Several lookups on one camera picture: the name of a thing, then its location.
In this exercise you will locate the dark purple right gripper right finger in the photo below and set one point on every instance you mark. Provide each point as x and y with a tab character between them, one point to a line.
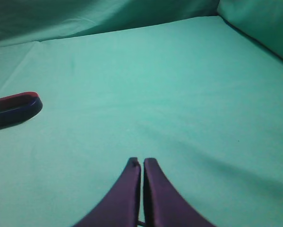
163	205

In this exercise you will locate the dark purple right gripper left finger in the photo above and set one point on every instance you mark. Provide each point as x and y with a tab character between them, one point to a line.
120	206

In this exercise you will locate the green cloth backdrop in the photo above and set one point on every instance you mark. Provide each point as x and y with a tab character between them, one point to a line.
196	84

